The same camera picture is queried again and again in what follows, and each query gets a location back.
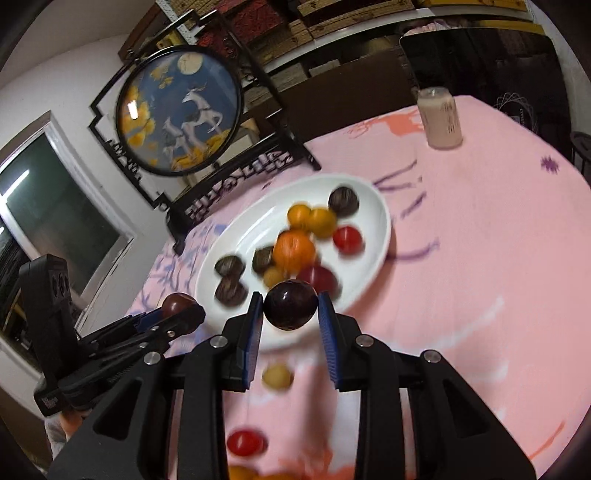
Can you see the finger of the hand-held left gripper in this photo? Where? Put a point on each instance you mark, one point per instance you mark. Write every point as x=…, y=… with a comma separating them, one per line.
x=184, y=321
x=150, y=319

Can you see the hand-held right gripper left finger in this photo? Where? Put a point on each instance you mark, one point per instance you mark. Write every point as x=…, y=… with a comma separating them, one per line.
x=253, y=332

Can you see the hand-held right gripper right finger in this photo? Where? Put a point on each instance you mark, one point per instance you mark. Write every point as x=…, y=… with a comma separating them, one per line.
x=328, y=332

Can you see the dark red round fruit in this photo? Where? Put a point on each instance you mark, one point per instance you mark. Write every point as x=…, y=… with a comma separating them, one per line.
x=178, y=301

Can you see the dark brown oblong date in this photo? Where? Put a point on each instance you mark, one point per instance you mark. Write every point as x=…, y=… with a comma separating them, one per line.
x=232, y=291

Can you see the large dark purple plum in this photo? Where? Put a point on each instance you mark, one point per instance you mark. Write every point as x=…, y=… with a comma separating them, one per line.
x=291, y=304

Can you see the red cherry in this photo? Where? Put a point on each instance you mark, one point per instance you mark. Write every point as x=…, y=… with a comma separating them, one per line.
x=321, y=277

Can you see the white round plate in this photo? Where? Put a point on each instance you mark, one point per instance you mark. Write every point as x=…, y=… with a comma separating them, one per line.
x=369, y=207

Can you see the person's left forearm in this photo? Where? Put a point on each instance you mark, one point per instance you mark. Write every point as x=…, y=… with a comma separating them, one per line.
x=62, y=429

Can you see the small yellow fruit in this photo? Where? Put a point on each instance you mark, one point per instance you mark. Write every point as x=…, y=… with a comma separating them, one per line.
x=277, y=376
x=273, y=276

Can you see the orange tangerine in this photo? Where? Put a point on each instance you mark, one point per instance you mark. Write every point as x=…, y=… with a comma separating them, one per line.
x=294, y=251
x=240, y=473

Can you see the red cherry tomato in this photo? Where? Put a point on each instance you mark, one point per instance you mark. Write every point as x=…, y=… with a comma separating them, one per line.
x=347, y=238
x=246, y=442

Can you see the small yellow-orange fruit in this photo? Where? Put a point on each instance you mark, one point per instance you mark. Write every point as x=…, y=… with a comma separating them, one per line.
x=299, y=216
x=322, y=222

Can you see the window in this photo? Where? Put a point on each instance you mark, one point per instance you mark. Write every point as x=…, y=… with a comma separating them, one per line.
x=55, y=203

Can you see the wrinkled dark round fruit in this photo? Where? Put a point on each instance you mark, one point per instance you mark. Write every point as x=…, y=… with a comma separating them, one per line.
x=344, y=201

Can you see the pink floral tablecloth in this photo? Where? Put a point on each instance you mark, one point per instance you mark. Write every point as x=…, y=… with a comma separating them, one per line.
x=485, y=277

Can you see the pink drink can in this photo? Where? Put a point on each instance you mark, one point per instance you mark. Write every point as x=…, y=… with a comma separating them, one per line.
x=441, y=120

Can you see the brown panel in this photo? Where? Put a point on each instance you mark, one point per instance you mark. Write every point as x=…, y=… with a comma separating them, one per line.
x=360, y=92

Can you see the dark wooden chair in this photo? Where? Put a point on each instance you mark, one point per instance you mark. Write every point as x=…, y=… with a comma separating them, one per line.
x=582, y=157

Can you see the shelf of woven boxes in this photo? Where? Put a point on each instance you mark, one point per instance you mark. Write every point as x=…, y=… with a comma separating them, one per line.
x=346, y=14

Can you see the round deer screen black frame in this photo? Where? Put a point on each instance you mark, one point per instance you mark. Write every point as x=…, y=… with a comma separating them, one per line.
x=180, y=110

